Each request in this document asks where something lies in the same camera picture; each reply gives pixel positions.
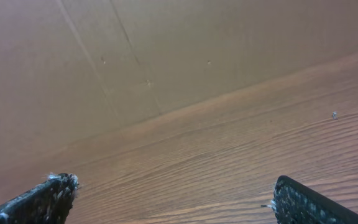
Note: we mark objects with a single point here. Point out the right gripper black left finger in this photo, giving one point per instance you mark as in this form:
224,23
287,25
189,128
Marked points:
48,202

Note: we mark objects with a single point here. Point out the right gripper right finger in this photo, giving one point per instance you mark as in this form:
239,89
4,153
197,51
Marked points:
295,203

